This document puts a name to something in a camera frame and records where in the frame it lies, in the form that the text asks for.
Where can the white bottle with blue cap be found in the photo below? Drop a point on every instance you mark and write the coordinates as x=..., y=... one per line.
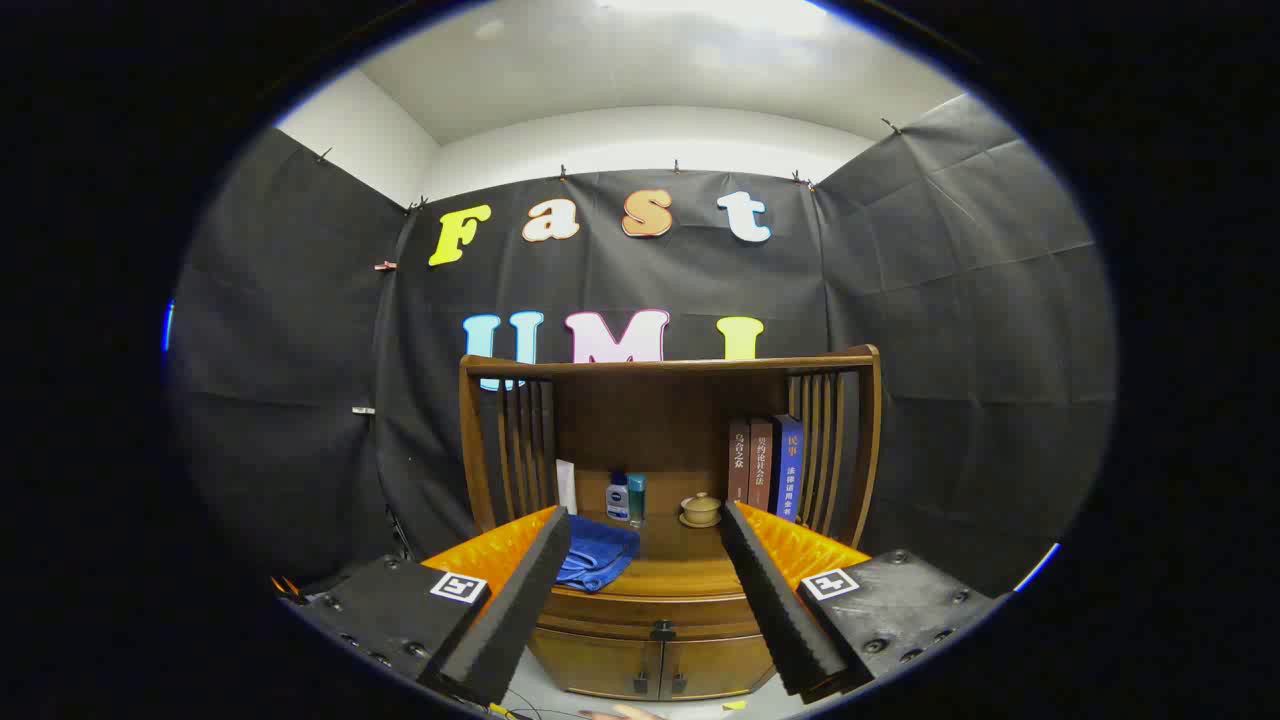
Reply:
x=618, y=500

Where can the beige lidded tea cup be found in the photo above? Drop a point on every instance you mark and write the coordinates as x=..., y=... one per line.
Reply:
x=700, y=510

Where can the wooden drawer with black knob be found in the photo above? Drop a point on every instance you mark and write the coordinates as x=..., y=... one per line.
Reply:
x=640, y=610

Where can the wooden cabinet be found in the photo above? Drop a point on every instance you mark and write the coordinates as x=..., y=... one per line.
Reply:
x=660, y=420

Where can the blue book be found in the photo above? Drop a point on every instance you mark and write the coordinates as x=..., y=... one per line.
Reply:
x=789, y=470

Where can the teal bottle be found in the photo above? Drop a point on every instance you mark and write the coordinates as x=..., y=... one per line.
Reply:
x=637, y=495

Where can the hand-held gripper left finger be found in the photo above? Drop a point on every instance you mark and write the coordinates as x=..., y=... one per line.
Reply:
x=520, y=610

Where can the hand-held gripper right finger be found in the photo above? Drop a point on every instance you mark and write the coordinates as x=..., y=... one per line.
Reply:
x=775, y=600

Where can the folded blue towel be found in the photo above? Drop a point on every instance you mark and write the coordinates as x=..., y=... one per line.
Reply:
x=600, y=550

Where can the wooden countertop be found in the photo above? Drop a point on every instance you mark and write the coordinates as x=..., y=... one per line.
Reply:
x=670, y=560

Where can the reddish brown book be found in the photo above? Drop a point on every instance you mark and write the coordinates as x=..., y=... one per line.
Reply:
x=761, y=465

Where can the white tube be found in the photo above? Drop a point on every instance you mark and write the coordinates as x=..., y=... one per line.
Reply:
x=566, y=485

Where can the dark brown book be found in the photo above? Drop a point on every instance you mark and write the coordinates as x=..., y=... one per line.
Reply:
x=738, y=460

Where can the wooden cabinet door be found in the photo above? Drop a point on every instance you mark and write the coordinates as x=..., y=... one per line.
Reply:
x=715, y=665
x=600, y=660

